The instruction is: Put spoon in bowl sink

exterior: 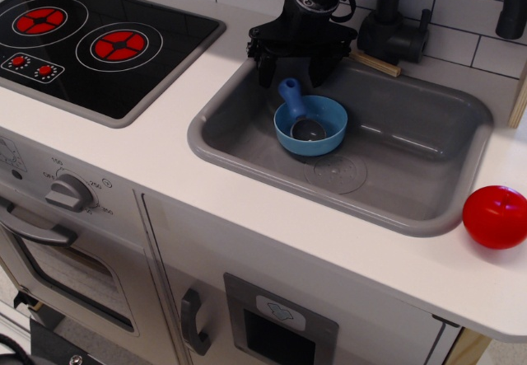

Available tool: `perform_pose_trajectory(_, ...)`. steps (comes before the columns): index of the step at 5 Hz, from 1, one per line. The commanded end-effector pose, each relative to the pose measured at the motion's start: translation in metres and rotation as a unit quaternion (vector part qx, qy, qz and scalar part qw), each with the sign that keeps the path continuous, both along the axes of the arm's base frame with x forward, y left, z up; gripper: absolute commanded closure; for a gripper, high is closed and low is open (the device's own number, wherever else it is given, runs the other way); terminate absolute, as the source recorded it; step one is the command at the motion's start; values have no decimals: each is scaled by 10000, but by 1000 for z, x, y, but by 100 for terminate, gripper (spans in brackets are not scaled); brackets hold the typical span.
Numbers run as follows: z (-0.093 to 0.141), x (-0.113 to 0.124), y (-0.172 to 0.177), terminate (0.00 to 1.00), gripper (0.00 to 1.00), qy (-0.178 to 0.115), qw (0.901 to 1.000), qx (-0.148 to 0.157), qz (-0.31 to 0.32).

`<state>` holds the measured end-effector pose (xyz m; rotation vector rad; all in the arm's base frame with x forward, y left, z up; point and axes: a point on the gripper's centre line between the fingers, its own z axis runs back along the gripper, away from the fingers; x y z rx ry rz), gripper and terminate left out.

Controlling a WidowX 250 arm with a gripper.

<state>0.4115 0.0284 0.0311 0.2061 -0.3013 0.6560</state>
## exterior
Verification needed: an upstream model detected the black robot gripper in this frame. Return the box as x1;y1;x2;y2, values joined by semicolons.
247;12;357;87

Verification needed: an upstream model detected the blue handled grey spoon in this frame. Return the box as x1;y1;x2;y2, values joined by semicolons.
278;77;326;142

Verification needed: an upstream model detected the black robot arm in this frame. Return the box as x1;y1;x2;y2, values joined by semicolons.
247;0;358;88

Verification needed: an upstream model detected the light blue plastic bowl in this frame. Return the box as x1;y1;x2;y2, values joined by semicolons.
273;96;347;157

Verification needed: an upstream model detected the wooden strip behind sink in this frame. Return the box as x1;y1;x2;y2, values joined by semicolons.
348;51;402;77

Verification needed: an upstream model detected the grey toy sink basin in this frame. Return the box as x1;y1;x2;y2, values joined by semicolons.
188;58;492;237

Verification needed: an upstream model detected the dark grey toy faucet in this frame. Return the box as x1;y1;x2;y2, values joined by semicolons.
357;0;526;65

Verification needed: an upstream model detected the black toy stovetop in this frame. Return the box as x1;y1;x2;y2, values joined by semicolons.
1;0;226;129

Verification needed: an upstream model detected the red toy tomato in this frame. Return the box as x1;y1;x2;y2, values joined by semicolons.
462;185;526;250

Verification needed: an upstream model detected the grey oven knob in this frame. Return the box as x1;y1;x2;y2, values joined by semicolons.
44;174;94;213

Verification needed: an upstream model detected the grey dishwasher panel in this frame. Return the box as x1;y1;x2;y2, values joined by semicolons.
223;273;339;365

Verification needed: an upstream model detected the toy oven door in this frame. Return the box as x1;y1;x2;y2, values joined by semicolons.
1;200;178;364

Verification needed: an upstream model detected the grey oven door handle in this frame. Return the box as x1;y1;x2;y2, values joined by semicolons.
1;198;77;247

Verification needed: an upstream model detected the grey cabinet door handle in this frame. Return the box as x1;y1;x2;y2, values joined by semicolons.
180;288;212;356

